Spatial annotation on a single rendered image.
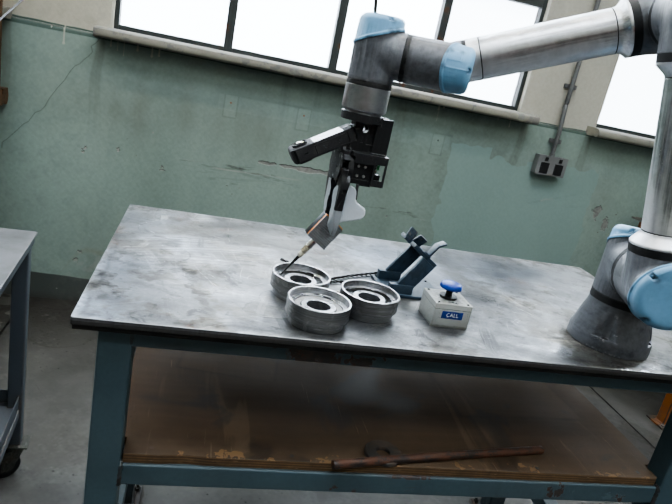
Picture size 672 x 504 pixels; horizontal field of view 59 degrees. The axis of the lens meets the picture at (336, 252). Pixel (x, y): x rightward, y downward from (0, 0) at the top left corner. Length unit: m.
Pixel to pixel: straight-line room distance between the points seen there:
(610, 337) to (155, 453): 0.82
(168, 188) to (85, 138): 0.37
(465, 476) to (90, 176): 1.97
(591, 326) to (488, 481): 0.35
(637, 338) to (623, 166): 2.05
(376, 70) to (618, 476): 0.91
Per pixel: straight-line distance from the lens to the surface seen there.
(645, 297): 1.04
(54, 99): 2.63
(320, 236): 1.04
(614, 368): 1.17
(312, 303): 0.99
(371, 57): 0.98
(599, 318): 1.21
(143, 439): 1.10
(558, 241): 3.14
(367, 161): 1.00
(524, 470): 1.26
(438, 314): 1.07
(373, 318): 1.02
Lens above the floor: 1.21
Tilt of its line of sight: 17 degrees down
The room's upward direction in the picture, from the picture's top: 12 degrees clockwise
